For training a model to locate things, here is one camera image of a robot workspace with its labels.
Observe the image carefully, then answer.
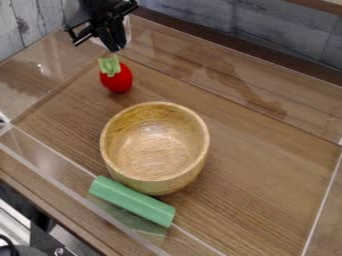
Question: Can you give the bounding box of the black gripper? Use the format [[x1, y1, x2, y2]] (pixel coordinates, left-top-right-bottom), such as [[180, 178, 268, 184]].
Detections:
[[63, 0, 138, 52]]

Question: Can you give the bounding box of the red plush fruit green leaf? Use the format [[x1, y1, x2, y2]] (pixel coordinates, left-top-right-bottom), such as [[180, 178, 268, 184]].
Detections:
[[97, 55, 133, 93]]

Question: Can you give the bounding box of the wooden bowl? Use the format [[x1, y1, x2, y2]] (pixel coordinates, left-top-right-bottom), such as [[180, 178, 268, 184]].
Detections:
[[98, 101, 209, 196]]

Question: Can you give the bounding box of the green rectangular block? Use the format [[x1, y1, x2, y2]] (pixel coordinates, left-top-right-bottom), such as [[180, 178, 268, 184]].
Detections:
[[88, 176, 176, 228]]

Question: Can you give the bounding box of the clear acrylic tray enclosure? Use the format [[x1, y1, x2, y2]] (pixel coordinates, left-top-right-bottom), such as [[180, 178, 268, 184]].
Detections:
[[0, 15, 342, 256]]

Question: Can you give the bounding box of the black metal mount bracket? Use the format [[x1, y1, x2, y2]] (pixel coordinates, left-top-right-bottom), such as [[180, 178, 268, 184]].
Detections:
[[29, 223, 74, 256]]

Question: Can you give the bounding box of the black cable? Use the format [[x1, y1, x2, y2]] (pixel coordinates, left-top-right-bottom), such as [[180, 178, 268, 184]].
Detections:
[[0, 234, 18, 256]]

